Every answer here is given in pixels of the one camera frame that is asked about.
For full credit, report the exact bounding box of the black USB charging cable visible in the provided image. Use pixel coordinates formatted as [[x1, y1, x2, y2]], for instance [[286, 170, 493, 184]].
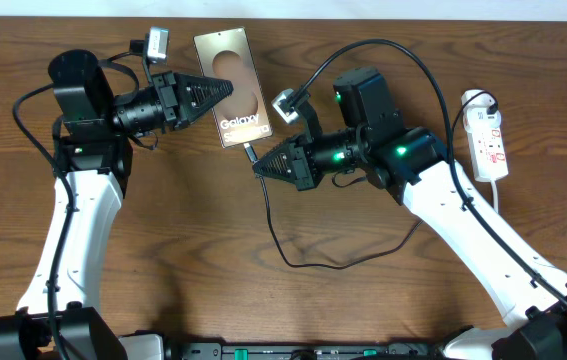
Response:
[[242, 91, 500, 271]]

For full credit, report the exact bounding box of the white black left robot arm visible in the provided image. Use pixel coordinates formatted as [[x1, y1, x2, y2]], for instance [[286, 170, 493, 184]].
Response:
[[0, 49, 233, 359]]

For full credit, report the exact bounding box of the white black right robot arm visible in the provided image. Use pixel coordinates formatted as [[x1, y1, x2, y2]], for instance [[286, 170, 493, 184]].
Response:
[[253, 67, 567, 359]]

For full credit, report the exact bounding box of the white power strip socket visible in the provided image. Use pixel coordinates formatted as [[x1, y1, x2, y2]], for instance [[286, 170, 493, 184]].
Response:
[[461, 89, 509, 182]]

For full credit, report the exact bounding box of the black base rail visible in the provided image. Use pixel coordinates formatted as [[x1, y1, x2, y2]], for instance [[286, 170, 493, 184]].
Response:
[[165, 342, 446, 360]]

